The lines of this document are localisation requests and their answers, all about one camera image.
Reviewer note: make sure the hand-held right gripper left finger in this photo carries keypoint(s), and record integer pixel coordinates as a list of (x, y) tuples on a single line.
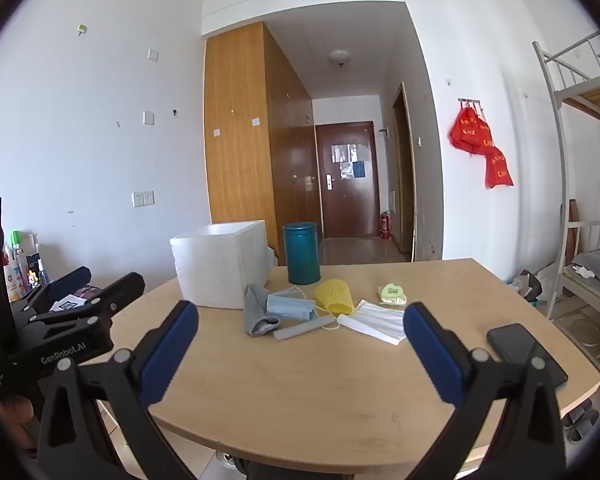
[(172, 350)]

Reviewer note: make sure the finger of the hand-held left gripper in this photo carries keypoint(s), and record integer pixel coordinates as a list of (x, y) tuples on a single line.
[(70, 281), (122, 287)]

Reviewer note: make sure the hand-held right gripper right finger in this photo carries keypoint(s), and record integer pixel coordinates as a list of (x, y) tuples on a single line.
[(432, 355)]

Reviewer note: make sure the green tissue packet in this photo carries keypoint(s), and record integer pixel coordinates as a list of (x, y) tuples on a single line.
[(391, 295)]

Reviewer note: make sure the white foam box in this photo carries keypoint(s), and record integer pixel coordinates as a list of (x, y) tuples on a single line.
[(215, 270)]

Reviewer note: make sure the blue face mask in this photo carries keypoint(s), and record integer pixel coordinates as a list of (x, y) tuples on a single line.
[(290, 305)]

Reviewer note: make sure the printed white card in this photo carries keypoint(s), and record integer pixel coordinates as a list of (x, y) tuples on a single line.
[(66, 304)]

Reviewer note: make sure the green capped spray can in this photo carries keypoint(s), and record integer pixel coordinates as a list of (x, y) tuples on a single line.
[(14, 247)]

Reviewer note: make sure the white face mask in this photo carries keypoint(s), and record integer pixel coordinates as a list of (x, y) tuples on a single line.
[(375, 322)]

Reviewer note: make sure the black smartphone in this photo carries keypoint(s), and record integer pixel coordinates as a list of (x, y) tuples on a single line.
[(522, 352)]

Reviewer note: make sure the grey sock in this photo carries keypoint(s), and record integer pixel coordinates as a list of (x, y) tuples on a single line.
[(256, 310)]

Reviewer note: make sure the yellow mesh basket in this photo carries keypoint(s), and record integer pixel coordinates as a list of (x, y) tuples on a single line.
[(334, 296)]

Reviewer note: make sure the white rolled tube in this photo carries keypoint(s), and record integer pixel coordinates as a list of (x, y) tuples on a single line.
[(300, 329)]

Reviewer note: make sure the red fire extinguisher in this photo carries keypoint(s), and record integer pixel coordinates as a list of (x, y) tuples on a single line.
[(385, 226)]

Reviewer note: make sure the teal cylindrical can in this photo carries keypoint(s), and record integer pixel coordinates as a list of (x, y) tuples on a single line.
[(301, 255)]

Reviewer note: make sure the grey slippers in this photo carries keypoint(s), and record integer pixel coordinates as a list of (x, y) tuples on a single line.
[(580, 419)]

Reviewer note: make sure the dark brown entrance door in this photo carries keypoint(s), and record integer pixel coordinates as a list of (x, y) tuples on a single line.
[(347, 200)]

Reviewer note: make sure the wooden side door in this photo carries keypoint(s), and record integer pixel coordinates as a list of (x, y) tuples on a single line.
[(404, 175)]

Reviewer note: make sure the leaning wooden boards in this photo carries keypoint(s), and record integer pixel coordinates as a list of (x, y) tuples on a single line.
[(574, 232)]

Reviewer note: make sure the wooden wardrobe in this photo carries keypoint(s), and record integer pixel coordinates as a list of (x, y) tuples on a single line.
[(240, 135)]

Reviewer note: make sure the red cloth bag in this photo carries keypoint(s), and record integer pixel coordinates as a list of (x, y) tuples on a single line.
[(499, 170), (462, 130), (484, 137)]

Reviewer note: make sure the white metal bunk bed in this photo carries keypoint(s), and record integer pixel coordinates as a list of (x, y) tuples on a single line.
[(557, 125)]

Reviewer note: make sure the round ceiling lamp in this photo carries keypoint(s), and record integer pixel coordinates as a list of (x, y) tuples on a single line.
[(340, 57)]

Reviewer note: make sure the white double wall socket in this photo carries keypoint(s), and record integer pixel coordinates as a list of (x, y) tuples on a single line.
[(143, 198)]

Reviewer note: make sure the metal wall hook rack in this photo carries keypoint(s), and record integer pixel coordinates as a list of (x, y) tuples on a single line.
[(470, 102)]

